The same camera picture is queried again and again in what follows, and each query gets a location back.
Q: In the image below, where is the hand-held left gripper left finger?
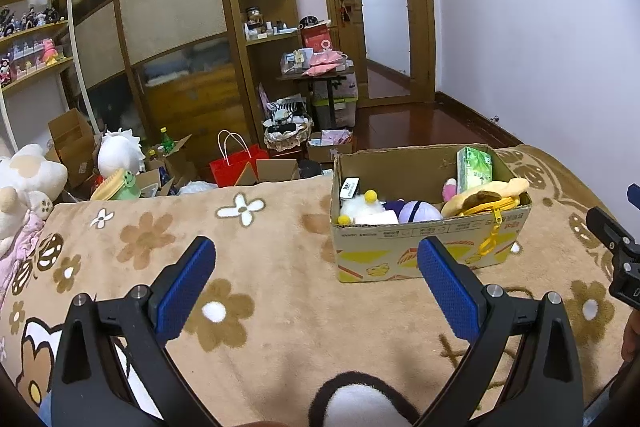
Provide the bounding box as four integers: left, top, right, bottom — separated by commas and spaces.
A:
50, 235, 221, 427

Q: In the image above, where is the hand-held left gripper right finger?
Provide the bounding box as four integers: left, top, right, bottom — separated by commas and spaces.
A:
417, 235, 586, 427

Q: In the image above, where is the purple round plush toy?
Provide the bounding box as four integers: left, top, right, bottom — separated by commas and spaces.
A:
398, 200, 443, 223

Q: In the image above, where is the yellow dog plush pouch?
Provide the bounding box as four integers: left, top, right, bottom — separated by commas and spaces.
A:
441, 177, 531, 258

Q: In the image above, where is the green tissue packet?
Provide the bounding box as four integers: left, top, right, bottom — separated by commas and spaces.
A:
456, 147, 493, 194

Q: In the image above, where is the white fluffy plush toy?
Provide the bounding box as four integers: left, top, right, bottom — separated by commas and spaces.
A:
337, 190, 387, 225

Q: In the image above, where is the person's right hand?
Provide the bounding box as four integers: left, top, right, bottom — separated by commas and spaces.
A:
621, 311, 640, 362

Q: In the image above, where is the beige floral blanket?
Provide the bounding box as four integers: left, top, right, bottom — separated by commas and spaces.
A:
0, 144, 640, 427

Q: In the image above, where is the pale cream plush toy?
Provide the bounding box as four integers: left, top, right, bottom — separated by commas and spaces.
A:
355, 209, 399, 225

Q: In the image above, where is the green frog toy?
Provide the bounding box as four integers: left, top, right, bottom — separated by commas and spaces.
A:
90, 169, 141, 201

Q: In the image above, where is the brown cardboard box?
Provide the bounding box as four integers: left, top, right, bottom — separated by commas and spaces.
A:
255, 159, 301, 182
145, 134, 198, 185
47, 108, 101, 188

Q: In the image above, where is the red paper bag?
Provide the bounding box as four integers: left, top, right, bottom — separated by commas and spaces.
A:
209, 130, 271, 188

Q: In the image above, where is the white-haired round plush doll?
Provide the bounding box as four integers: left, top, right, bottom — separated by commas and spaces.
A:
97, 128, 146, 178

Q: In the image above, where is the pink bedding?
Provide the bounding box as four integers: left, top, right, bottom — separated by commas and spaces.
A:
0, 212, 46, 288

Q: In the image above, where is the lace-trimmed wicker basket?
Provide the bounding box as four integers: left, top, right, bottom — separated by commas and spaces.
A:
263, 117, 315, 152

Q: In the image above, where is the cardboard box with pink packets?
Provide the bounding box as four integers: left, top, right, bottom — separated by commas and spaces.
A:
307, 129, 353, 162

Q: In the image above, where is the large white cat plush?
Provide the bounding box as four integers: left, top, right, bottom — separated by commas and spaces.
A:
0, 143, 68, 218

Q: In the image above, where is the zebra striped plush toy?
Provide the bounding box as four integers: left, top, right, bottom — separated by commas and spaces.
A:
265, 97, 306, 122

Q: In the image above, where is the clear storage bin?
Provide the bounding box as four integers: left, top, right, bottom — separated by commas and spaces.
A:
312, 74, 360, 130

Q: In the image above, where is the small dark table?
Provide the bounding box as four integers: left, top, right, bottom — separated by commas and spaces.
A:
277, 67, 358, 132

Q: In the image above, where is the pink cloth bag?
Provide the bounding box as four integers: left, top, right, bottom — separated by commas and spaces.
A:
305, 52, 351, 78

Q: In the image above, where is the wooden wardrobe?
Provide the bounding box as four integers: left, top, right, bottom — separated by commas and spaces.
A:
50, 0, 251, 168

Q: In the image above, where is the red box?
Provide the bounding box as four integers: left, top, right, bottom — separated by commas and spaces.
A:
301, 24, 332, 52

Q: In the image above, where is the toy display shelf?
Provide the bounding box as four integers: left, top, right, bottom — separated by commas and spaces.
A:
0, 0, 96, 148

